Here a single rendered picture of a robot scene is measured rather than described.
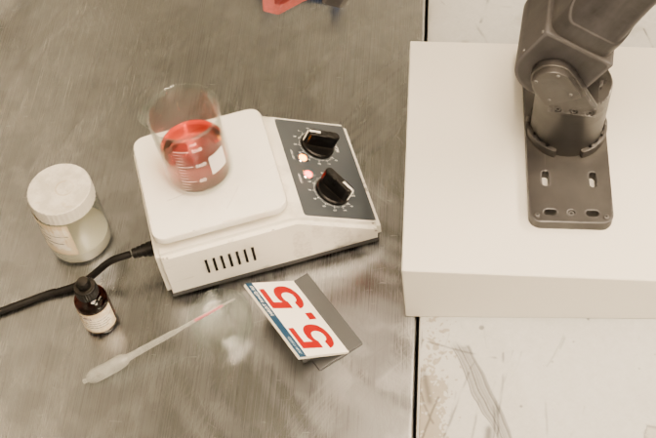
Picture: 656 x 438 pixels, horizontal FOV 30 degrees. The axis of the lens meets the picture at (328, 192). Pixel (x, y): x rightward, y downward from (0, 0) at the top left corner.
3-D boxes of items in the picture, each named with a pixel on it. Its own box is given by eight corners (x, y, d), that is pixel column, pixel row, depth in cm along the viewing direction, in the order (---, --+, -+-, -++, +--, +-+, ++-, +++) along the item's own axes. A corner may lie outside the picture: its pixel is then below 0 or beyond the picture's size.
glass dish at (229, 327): (266, 323, 108) (264, 310, 106) (222, 365, 106) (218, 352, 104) (225, 289, 111) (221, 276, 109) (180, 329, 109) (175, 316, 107)
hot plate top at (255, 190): (260, 111, 113) (258, 104, 112) (290, 211, 105) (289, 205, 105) (133, 144, 112) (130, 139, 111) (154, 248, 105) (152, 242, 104)
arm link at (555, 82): (532, 68, 95) (605, 77, 95) (543, -12, 100) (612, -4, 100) (524, 119, 101) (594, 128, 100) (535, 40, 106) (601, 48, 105)
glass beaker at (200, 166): (236, 140, 110) (220, 77, 103) (236, 197, 106) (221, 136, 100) (159, 149, 110) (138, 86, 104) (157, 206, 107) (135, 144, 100)
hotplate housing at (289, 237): (346, 139, 120) (339, 85, 114) (384, 244, 112) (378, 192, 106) (125, 199, 118) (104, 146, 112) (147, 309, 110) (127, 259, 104)
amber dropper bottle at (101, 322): (83, 312, 111) (61, 270, 105) (115, 303, 111) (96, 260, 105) (87, 339, 109) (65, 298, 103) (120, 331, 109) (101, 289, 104)
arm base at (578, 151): (538, 173, 97) (628, 175, 96) (529, -11, 108) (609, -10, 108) (528, 227, 103) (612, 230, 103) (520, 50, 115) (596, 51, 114)
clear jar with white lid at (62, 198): (81, 204, 118) (59, 152, 112) (126, 232, 116) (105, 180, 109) (37, 246, 116) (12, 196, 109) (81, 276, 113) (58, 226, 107)
